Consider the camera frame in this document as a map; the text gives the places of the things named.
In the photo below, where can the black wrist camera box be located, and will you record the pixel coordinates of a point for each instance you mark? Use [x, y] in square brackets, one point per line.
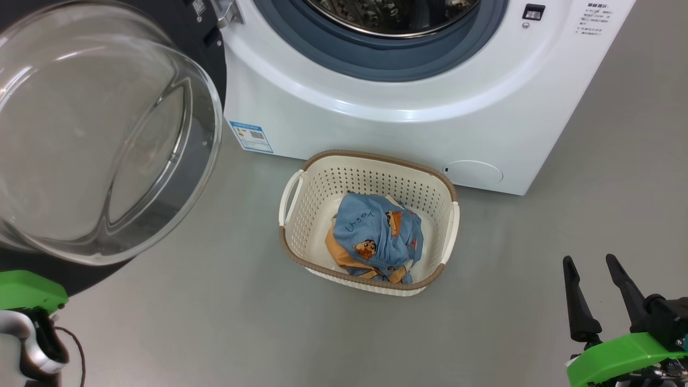
[669, 320]

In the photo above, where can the metal door hinge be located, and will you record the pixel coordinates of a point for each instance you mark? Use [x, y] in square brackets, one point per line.
[228, 12]

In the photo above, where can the white front-load washing machine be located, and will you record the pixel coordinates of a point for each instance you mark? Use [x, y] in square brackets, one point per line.
[376, 129]

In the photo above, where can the black door latch socket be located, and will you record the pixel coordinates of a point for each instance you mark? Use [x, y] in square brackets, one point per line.
[534, 12]

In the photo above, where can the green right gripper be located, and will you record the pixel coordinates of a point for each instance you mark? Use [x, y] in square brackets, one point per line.
[618, 360]

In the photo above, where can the grey rubber door gasket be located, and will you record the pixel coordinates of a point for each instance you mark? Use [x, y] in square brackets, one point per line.
[301, 43]

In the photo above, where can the blue energy label sticker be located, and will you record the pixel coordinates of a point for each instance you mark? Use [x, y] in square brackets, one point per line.
[251, 137]

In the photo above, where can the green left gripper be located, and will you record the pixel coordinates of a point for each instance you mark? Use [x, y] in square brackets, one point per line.
[27, 290]

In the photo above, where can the black-rimmed glass washer door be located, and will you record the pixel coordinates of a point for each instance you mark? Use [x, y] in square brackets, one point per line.
[80, 134]

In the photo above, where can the printed text instruction label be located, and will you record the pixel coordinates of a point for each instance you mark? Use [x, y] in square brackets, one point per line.
[595, 19]

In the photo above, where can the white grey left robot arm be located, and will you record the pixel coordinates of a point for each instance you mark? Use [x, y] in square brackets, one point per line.
[21, 344]

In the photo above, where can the cream perforated laundry basket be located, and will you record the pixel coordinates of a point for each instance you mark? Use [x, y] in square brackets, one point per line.
[306, 215]

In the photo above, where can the round white filter cover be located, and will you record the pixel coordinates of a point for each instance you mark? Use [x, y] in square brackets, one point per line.
[475, 173]

